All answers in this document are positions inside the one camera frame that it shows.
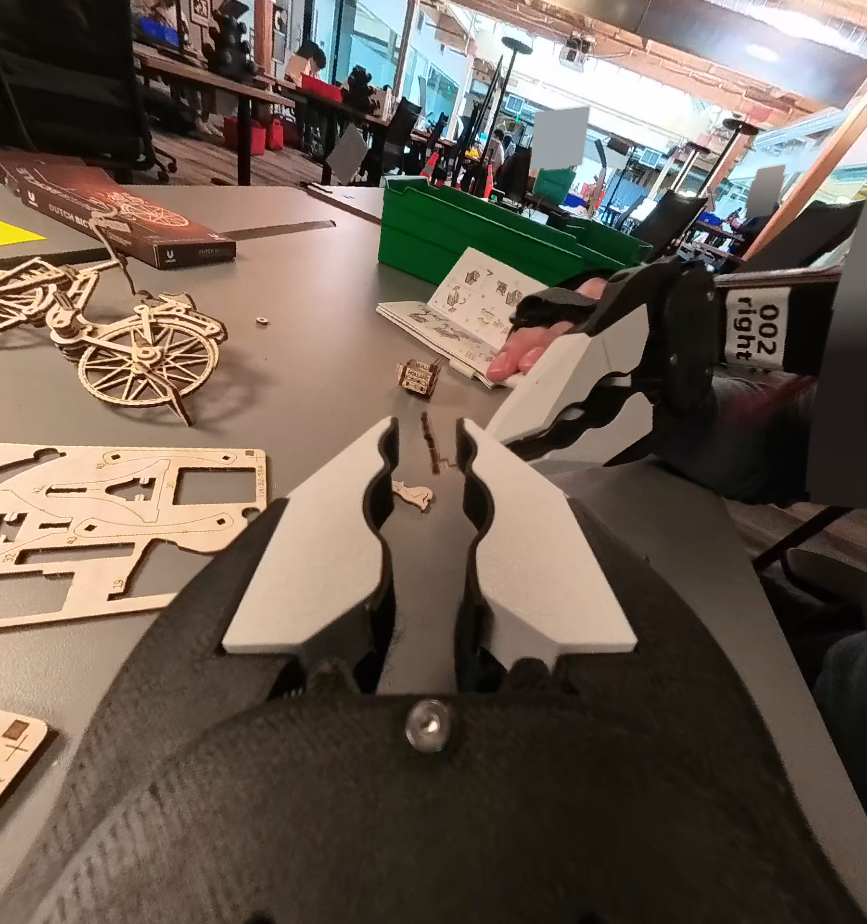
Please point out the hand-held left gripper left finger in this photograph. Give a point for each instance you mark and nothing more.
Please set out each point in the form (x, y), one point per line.
(311, 577)

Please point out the low green bin stack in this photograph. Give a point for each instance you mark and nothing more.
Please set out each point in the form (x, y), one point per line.
(621, 249)

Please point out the wooden part sheet square windows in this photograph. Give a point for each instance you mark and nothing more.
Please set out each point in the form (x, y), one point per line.
(44, 610)

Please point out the person's right hand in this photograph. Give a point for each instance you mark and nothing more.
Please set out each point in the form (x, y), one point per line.
(520, 357)

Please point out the tall green bin stack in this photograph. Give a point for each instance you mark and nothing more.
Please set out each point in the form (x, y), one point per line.
(462, 231)

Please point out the wavy wooden model part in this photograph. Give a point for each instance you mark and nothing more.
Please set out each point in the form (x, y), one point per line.
(413, 496)

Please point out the dark model kit box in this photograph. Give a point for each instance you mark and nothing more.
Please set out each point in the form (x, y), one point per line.
(116, 216)

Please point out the person's pants leg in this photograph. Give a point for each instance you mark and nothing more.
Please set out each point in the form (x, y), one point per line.
(859, 707)

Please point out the instruction booklet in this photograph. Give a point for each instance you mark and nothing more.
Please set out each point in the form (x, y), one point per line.
(477, 289)

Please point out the small wooden crate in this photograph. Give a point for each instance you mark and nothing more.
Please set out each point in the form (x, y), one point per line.
(419, 377)

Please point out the wooden part sheet round holes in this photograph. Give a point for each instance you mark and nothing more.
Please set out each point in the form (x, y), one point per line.
(8, 751)

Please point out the wooden bicycle model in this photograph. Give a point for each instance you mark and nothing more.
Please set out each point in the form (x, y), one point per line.
(148, 357)

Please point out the long brown desk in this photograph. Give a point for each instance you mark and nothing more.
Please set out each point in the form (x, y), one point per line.
(210, 79)

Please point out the toothed wooden model part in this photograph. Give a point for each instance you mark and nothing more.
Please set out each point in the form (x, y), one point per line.
(433, 447)

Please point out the red container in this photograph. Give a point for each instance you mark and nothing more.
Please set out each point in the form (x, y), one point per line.
(246, 133)

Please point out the orange traffic cone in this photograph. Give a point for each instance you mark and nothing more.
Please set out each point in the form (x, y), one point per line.
(490, 182)
(431, 167)

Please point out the yellow paper sheet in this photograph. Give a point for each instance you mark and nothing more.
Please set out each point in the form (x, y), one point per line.
(0, 231)

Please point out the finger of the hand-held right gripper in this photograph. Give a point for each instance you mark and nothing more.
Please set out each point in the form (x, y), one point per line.
(607, 437)
(578, 375)

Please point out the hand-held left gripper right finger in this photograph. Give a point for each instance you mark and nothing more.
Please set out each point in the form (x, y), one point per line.
(556, 577)

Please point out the black mesh office chair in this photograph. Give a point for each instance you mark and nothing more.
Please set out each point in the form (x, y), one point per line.
(58, 72)

